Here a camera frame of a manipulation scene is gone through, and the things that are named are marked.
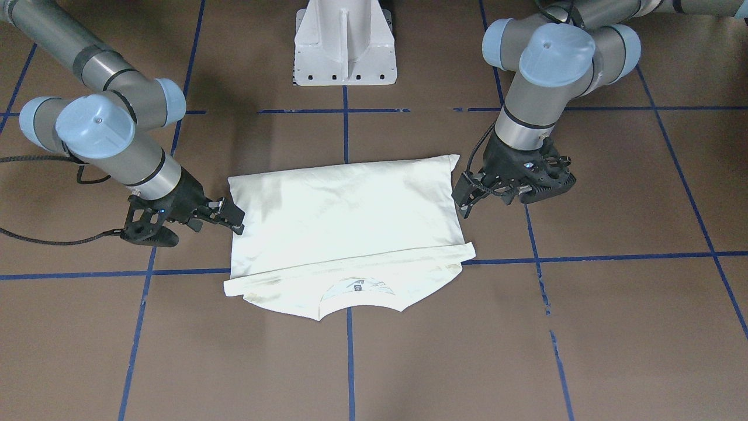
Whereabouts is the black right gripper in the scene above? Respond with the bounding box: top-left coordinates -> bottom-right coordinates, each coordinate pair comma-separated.
120,168 -> 245,247

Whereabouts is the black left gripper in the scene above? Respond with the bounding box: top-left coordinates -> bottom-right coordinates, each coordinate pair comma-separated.
452,132 -> 577,219

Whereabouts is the cream long-sleeve Twinkle shirt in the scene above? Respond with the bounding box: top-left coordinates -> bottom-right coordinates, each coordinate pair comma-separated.
223,154 -> 476,322

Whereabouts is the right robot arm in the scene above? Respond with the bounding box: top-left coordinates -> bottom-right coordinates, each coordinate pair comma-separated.
2,1 -> 245,247

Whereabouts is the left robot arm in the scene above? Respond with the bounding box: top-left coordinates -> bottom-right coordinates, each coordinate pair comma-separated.
452,1 -> 746,218

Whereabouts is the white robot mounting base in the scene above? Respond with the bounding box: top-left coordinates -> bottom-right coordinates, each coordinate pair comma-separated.
292,1 -> 398,87

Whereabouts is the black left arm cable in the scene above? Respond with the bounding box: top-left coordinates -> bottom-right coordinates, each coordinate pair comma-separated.
465,123 -> 497,176

